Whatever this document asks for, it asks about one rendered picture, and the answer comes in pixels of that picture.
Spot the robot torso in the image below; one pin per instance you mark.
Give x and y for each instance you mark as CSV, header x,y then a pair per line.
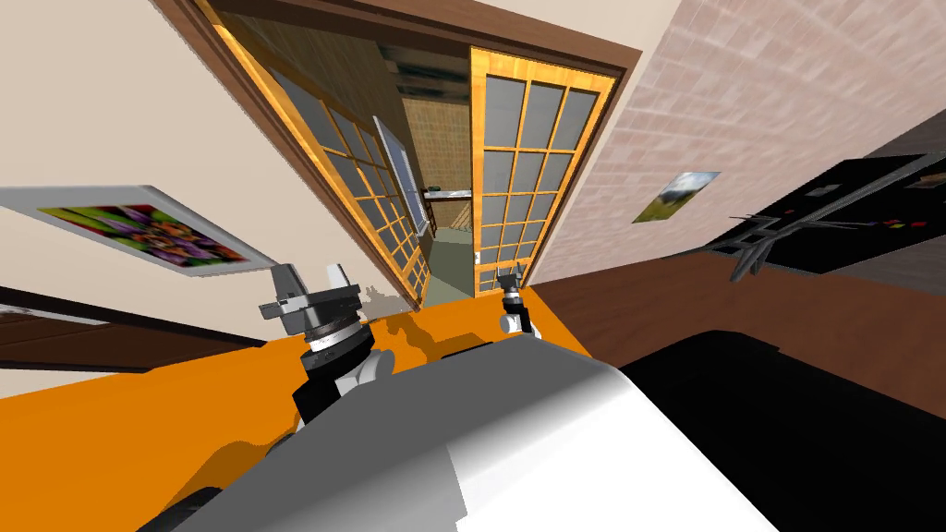
x,y
480,443

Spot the dark brown cabinet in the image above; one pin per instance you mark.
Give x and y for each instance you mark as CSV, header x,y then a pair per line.
x,y
96,343

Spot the orange glass-paned door leaf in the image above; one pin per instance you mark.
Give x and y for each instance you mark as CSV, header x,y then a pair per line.
x,y
517,185
355,177

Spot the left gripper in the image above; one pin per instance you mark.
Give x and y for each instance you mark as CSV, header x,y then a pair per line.
x,y
318,307

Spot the black refrigerator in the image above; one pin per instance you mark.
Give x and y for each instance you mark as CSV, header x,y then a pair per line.
x,y
850,222

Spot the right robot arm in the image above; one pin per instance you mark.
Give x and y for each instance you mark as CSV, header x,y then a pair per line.
x,y
519,316

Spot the colourful white-framed picture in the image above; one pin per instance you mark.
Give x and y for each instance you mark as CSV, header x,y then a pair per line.
x,y
140,230

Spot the white framed window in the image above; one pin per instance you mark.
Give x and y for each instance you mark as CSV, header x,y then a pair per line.
x,y
403,177

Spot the small landscape picture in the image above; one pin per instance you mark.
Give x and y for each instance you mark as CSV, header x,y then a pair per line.
x,y
674,196

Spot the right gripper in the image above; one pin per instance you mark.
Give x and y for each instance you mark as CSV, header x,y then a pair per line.
x,y
511,285

